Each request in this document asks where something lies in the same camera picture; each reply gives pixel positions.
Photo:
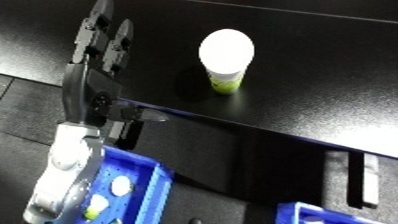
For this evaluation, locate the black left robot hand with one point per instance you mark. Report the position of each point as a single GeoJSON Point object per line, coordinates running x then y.
{"type": "Point", "coordinates": [89, 90]}

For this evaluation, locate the pale left robot arm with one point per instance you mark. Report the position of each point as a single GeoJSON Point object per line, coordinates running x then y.
{"type": "Point", "coordinates": [68, 166]}

